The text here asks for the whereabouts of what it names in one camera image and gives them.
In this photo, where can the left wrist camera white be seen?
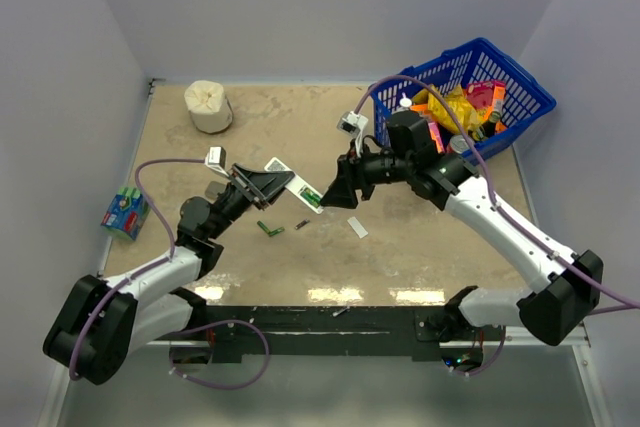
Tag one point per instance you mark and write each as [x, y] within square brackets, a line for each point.
[215, 160]

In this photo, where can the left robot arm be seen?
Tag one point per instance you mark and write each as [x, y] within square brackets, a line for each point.
[102, 321]

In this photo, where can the black base frame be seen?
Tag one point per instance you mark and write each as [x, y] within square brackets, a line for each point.
[413, 332]

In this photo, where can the red soda can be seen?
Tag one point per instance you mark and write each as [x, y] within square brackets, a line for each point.
[458, 145]

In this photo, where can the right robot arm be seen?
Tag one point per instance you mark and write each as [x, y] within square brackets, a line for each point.
[558, 294]

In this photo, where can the grey remote control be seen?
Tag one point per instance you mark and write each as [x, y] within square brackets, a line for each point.
[214, 189]

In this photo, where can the white tissue roll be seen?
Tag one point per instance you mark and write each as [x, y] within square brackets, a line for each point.
[208, 106]

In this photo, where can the dark glass bottle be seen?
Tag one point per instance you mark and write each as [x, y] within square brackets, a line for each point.
[487, 129]

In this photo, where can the green battery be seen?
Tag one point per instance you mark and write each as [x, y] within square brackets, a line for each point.
[263, 227]
[310, 196]

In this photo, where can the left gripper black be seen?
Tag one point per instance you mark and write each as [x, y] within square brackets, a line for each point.
[273, 183]

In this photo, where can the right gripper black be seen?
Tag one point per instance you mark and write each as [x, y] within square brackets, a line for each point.
[351, 171]

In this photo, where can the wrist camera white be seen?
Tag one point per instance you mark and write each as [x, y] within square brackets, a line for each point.
[354, 125]
[215, 160]

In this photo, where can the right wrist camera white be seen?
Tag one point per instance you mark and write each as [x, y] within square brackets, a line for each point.
[354, 125]

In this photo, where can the orange box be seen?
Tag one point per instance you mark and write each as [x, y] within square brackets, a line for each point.
[433, 126]

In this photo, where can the white battery cover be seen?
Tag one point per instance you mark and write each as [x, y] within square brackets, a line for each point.
[357, 227]

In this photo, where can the blue plastic basket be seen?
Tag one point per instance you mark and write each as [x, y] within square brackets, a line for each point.
[475, 61]

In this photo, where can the white bottle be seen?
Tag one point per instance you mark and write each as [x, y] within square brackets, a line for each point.
[404, 103]

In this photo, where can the orange tall carton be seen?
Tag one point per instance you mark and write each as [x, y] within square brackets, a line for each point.
[498, 98]

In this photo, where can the battery multipack blue green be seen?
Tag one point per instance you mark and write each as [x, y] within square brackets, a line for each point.
[126, 214]

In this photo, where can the white remote control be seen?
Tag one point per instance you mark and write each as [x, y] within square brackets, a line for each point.
[296, 185]

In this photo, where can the yellow snack bag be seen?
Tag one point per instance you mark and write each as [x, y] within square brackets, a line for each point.
[462, 113]

